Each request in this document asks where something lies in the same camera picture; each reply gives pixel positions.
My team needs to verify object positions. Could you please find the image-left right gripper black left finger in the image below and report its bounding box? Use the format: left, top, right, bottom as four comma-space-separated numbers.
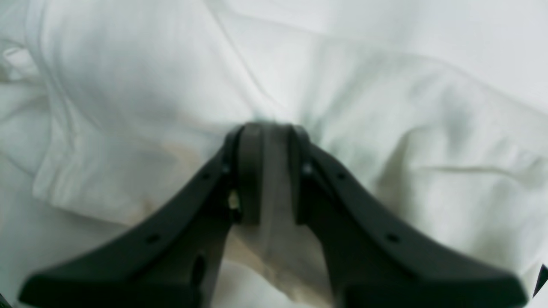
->
19, 124, 262, 308

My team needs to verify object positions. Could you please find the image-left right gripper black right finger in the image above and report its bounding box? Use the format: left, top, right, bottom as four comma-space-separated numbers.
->
288, 126, 528, 308

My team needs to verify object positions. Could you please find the white printed T-shirt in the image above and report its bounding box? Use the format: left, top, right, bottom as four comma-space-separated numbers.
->
1, 0, 547, 308

